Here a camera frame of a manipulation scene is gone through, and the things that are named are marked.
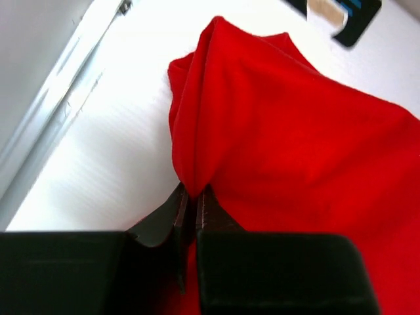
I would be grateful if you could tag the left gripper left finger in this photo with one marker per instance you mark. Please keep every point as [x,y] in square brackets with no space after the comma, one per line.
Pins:
[138,271]

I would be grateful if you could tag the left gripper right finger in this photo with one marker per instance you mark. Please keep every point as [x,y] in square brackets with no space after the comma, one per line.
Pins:
[241,272]

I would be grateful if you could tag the red t shirt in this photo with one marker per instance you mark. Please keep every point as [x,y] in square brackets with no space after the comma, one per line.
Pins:
[287,149]

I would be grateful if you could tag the dark label sticker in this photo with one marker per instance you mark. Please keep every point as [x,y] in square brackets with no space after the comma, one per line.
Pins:
[344,21]

